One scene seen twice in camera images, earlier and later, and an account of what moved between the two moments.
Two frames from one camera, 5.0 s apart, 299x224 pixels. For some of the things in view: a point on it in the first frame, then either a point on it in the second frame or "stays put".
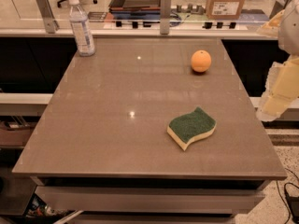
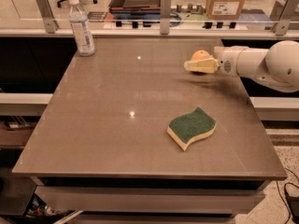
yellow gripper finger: x=282 y=90 to x=233 y=60
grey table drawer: x=159 y=200 stays put
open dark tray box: x=136 y=4 stays put
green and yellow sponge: x=191 y=127 stays put
